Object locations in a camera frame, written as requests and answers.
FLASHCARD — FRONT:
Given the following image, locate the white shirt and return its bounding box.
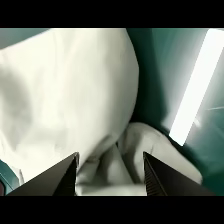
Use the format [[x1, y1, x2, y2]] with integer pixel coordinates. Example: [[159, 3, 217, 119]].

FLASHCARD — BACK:
[[0, 28, 204, 197]]

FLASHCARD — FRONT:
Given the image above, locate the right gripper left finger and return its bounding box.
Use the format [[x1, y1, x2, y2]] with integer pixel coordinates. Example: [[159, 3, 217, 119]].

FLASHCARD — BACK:
[[6, 151, 81, 197]]

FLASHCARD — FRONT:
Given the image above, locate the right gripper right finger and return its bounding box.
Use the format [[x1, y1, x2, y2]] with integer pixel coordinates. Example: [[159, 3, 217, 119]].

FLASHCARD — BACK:
[[142, 151, 216, 197]]

